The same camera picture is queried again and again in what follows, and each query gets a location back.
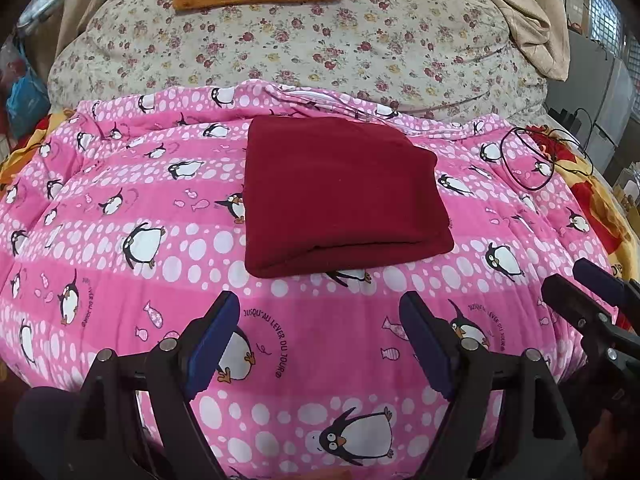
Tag white appliance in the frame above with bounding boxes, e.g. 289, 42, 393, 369
567, 25, 640, 166

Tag blue plastic bag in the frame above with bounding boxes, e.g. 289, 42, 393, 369
5, 72, 52, 138

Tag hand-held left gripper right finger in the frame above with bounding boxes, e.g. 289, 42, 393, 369
398, 290, 582, 480

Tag black cable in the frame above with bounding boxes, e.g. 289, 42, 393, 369
499, 107, 595, 192

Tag floral quilt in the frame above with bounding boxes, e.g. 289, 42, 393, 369
47, 0, 551, 126

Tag beige cloth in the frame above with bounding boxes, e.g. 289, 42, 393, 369
50, 0, 181, 56

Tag beige curtain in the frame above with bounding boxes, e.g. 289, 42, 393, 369
457, 0, 572, 82

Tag pink penguin blanket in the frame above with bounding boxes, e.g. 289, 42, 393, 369
0, 80, 626, 480

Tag dark red garment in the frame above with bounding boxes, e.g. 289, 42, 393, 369
244, 115, 455, 280

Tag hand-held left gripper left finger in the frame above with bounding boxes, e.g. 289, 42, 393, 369
65, 290, 242, 480

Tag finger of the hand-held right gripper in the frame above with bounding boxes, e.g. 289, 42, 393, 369
572, 258, 640, 332
541, 273, 640, 362

